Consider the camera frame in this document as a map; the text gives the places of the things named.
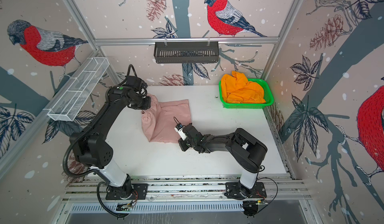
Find pink shorts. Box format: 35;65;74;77
142;94;192;144

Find orange shorts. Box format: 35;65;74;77
220;71;266;104

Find green plastic basket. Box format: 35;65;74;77
219;78;275;109

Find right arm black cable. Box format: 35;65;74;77
254;165;279;216

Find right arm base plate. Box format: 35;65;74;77
224;182;267;200

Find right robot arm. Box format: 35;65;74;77
175;123;268;200

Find white wire wall basket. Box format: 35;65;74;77
48;57;110;122

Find aluminium mounting rail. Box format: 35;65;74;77
62;177;312;202

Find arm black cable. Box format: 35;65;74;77
254;165;279;216
62;133;134;219

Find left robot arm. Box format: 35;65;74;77
63;83;151;198

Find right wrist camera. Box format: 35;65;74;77
175;123;187;141

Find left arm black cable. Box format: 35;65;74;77
62;133;134;219

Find black wall shelf basket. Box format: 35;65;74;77
154;41;220;64

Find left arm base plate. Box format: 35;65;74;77
106;184;149;201

